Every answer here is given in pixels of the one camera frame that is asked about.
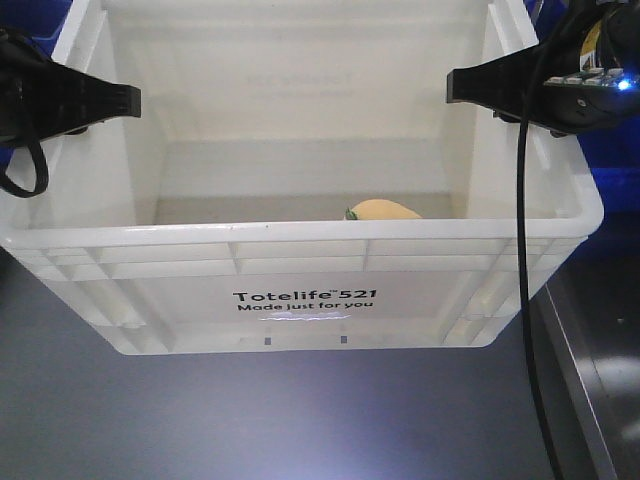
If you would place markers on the white plastic Totelife crate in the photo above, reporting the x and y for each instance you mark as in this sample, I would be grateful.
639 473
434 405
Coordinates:
215 221

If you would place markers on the blue storage bin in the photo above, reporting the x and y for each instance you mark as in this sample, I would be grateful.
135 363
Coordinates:
612 154

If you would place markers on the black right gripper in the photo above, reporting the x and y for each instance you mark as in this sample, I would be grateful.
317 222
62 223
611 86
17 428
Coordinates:
591 76

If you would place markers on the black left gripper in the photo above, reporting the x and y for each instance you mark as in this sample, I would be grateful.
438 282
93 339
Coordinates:
42 99

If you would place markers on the yellow smiling fruit plush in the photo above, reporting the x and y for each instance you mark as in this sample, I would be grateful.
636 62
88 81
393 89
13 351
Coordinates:
380 209

